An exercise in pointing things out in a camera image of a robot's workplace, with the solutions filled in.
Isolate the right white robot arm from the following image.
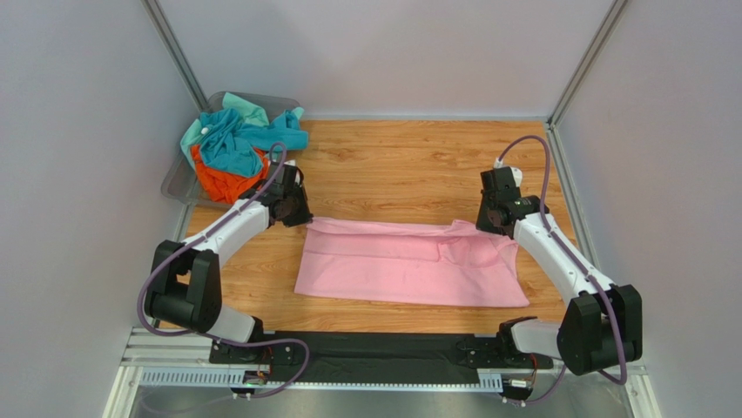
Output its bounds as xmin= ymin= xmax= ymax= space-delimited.
xmin=476 ymin=165 xmax=644 ymax=375

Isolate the orange t shirt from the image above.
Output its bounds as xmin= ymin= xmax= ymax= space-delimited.
xmin=190 ymin=145 xmax=269 ymax=205

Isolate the aluminium frame rail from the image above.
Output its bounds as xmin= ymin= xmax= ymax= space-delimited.
xmin=105 ymin=328 xmax=661 ymax=417

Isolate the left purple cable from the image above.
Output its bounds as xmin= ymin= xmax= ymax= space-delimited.
xmin=136 ymin=141 xmax=311 ymax=400

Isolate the grey plastic bin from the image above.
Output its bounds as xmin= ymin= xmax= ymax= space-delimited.
xmin=160 ymin=92 xmax=300 ymax=209

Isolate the teal blue t shirt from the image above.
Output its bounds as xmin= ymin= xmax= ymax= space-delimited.
xmin=199 ymin=107 xmax=309 ymax=178

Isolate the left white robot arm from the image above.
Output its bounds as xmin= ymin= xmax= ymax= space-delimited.
xmin=138 ymin=161 xmax=314 ymax=344

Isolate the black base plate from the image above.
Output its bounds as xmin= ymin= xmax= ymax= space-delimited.
xmin=209 ymin=331 xmax=553 ymax=385

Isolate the mint green t shirt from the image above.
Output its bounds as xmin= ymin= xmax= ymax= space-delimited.
xmin=180 ymin=91 xmax=277 ymax=167

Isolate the pink t shirt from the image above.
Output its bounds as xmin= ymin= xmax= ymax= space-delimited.
xmin=294 ymin=218 xmax=529 ymax=308

